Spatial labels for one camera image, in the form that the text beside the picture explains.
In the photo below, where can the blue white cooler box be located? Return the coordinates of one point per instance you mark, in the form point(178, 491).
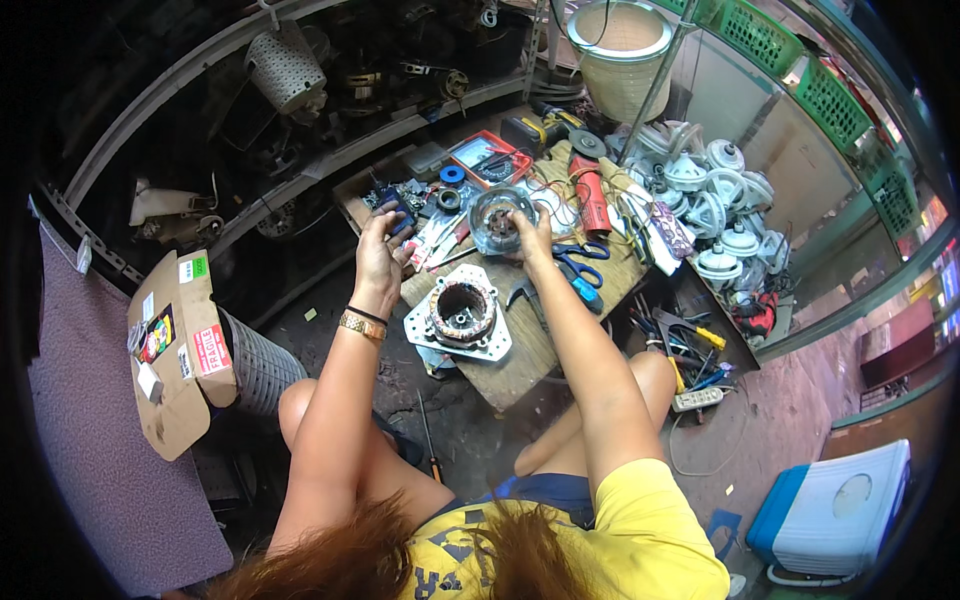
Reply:
point(832, 510)

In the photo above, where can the patterned fabric pouch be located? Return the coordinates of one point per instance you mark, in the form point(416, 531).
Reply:
point(671, 229)

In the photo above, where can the red heat gun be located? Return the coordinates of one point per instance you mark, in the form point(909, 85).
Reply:
point(590, 199)

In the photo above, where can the wooden work board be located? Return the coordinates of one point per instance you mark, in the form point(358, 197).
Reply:
point(525, 337)

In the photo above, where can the person's body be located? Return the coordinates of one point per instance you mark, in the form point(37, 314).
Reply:
point(525, 547)

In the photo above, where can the orange multimeter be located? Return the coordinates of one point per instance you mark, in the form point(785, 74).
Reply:
point(489, 159)

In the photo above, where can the person's right fingers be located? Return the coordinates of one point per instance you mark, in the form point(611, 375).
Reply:
point(519, 222)

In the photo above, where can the purple floor mat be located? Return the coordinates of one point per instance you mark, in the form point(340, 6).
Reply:
point(112, 457)

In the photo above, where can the tray of small screws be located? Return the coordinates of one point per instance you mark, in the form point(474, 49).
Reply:
point(382, 196)

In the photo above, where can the grey mesh basket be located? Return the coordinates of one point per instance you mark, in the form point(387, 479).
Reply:
point(261, 367)

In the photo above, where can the person's left hand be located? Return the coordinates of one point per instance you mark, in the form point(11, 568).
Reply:
point(377, 262)

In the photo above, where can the pile of white gearbox pulleys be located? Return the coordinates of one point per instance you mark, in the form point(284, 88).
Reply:
point(705, 202)

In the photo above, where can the yellow black power tool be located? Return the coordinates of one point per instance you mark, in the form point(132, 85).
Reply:
point(544, 129)

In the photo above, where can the grey tape roll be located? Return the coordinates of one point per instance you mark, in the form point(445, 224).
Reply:
point(448, 199)

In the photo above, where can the white perforated drum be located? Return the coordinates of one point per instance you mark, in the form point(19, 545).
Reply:
point(286, 69)

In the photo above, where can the round metal motor housing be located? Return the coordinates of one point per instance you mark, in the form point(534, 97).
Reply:
point(491, 214)

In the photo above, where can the green plastic basket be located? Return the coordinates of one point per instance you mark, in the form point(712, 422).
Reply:
point(829, 101)
point(754, 31)
point(892, 193)

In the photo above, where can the heap of hand tools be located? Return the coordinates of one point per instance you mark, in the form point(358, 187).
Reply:
point(679, 341)

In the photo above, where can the person's legs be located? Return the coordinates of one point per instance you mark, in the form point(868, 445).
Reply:
point(645, 390)

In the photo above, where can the beige washer tub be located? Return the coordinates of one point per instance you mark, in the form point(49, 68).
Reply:
point(621, 56)

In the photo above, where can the person's right hand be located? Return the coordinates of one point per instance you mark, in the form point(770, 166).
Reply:
point(534, 238)

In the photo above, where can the dark blue handheld device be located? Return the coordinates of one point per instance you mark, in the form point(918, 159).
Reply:
point(395, 204)

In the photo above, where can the black pliers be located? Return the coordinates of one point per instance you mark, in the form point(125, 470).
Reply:
point(525, 294)

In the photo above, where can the gold wrist watch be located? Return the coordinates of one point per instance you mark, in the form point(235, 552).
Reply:
point(362, 325)

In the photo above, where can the copper stator on metal plate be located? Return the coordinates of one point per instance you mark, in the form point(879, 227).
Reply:
point(459, 315)

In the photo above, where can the clear plastic box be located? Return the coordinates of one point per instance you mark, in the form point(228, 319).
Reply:
point(424, 159)

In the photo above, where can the white power strip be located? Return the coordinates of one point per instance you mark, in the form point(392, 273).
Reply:
point(697, 398)

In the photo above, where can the metal shelf rack with parts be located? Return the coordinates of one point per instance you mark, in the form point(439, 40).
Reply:
point(300, 127)

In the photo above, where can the red black tool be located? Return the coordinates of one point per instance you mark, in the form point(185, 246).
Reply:
point(754, 315)

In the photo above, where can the brown cardboard box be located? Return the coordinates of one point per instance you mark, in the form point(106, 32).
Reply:
point(180, 352)

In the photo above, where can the blue tape roll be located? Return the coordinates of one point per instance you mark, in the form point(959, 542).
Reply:
point(452, 175)

